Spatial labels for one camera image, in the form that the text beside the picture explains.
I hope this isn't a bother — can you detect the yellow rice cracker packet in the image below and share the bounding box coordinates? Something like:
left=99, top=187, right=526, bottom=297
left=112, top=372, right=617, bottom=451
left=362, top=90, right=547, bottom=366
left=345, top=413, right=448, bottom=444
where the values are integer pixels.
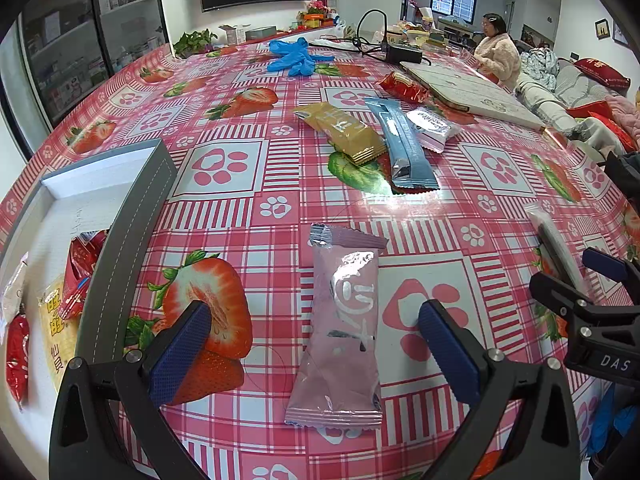
left=39, top=280, right=88, bottom=393

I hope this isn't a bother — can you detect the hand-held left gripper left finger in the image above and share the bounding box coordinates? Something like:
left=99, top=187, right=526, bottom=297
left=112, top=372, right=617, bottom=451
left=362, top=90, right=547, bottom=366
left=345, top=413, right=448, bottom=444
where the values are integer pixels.
left=48, top=300, right=216, bottom=480

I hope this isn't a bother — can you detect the white cookie snack packet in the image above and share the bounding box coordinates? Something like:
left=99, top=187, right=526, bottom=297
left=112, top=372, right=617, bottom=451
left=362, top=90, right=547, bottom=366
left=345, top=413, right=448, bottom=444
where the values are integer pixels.
left=405, top=106, right=463, bottom=153

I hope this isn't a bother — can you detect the red snack packet yellow print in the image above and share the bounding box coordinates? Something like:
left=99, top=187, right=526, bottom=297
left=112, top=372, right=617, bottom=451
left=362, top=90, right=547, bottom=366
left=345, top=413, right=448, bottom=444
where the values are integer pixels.
left=376, top=71, right=431, bottom=105

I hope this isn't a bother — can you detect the red and blue snack packet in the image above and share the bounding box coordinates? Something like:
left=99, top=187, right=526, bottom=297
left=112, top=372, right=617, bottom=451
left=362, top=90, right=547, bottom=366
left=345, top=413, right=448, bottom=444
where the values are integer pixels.
left=67, top=230, right=111, bottom=321

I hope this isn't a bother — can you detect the black power adapter with cable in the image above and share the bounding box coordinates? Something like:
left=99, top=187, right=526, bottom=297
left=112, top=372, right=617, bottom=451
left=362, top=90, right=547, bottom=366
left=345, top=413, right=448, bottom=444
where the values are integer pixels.
left=320, top=8, right=433, bottom=66

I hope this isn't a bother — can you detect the grey sofa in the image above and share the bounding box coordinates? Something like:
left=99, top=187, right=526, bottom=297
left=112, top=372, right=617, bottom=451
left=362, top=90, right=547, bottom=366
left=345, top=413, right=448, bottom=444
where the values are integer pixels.
left=515, top=57, right=640, bottom=156

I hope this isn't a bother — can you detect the plain red snack packet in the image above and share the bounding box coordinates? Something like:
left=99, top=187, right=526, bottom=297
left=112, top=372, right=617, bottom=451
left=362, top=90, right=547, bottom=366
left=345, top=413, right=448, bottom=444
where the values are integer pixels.
left=6, top=312, right=31, bottom=408

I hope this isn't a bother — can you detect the pink strawberry print tablecloth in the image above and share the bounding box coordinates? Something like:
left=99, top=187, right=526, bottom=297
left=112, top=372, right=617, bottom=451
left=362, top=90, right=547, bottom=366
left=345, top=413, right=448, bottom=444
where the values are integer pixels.
left=0, top=35, right=640, bottom=480

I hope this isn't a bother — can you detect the green potted plant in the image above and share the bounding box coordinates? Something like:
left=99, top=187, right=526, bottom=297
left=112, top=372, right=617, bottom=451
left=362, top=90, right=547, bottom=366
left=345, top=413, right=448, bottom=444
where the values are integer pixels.
left=172, top=29, right=218, bottom=58

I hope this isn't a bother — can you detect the grey blue padded jacket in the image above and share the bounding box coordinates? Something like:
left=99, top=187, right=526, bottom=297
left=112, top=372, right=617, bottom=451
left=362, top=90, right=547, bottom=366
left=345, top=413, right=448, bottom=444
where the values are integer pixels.
left=520, top=47, right=558, bottom=83

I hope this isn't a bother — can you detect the slim clear snack packet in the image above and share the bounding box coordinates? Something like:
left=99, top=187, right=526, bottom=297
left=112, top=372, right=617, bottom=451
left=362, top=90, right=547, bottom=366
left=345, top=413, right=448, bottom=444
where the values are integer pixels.
left=525, top=205, right=588, bottom=291

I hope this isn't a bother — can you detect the black bag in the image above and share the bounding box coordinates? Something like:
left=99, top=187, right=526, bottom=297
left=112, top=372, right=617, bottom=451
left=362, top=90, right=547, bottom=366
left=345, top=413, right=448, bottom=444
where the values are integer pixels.
left=602, top=150, right=640, bottom=196

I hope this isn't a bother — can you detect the blue nitrile glove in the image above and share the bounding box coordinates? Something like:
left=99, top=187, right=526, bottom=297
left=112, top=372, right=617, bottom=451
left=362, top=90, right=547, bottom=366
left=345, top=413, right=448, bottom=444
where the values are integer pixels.
left=266, top=51, right=337, bottom=77
left=269, top=37, right=315, bottom=58

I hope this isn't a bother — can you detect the pink snack packet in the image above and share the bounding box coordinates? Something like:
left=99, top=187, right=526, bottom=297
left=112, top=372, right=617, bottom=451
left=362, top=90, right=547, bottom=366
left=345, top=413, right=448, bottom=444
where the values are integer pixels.
left=284, top=223, right=388, bottom=428

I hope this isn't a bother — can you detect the grey storage box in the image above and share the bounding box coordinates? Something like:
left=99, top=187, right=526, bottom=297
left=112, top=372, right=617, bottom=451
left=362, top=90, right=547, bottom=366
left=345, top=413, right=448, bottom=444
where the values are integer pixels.
left=0, top=138, right=178, bottom=411

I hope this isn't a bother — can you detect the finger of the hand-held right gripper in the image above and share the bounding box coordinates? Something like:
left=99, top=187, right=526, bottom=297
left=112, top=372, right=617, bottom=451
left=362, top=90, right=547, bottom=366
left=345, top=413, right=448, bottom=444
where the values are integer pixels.
left=582, top=247, right=640, bottom=306
left=529, top=271, right=601, bottom=333

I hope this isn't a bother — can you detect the light blue snack packet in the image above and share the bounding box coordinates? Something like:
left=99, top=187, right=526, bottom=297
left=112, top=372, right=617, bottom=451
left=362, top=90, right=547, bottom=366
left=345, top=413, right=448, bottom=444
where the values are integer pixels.
left=363, top=96, right=441, bottom=193

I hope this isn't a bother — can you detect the red embroidered cushion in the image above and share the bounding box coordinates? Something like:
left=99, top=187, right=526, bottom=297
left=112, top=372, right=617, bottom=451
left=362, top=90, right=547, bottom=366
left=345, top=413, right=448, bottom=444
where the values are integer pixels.
left=570, top=102, right=638, bottom=153
left=572, top=57, right=632, bottom=90

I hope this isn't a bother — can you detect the gold snack packet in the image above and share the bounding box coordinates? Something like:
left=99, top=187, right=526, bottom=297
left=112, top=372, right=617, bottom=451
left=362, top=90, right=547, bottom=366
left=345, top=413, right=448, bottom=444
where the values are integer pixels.
left=292, top=101, right=388, bottom=167

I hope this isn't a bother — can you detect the glass door display cabinet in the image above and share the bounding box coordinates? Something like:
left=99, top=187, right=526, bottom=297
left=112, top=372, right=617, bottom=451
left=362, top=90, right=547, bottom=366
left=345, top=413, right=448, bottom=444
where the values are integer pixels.
left=17, top=0, right=168, bottom=126

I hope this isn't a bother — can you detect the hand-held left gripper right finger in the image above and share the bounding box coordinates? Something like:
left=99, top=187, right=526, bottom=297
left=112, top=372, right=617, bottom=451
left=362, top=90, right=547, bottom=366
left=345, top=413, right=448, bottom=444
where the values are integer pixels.
left=418, top=299, right=583, bottom=480

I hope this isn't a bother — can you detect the person's right hand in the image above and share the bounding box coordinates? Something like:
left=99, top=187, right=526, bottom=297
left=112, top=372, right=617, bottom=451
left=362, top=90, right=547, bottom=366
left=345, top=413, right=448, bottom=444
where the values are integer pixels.
left=589, top=384, right=639, bottom=462

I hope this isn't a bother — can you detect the pink fluffy blanket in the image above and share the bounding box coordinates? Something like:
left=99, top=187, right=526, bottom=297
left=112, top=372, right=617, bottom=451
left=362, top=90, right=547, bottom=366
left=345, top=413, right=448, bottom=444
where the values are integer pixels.
left=605, top=95, right=640, bottom=131

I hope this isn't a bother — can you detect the dark wall painting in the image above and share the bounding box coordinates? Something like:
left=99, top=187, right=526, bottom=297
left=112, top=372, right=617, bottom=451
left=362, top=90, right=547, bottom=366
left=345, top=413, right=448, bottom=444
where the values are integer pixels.
left=522, top=24, right=555, bottom=47

